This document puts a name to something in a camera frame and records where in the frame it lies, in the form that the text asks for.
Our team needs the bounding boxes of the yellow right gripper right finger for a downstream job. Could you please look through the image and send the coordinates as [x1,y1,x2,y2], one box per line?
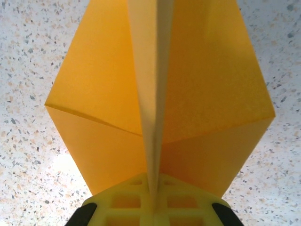
[155,173,240,226]

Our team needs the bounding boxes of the orange cloth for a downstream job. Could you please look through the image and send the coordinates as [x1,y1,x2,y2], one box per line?
[44,0,276,198]

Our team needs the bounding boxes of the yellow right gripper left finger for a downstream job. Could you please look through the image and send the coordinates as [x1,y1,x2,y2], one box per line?
[68,173,155,226]

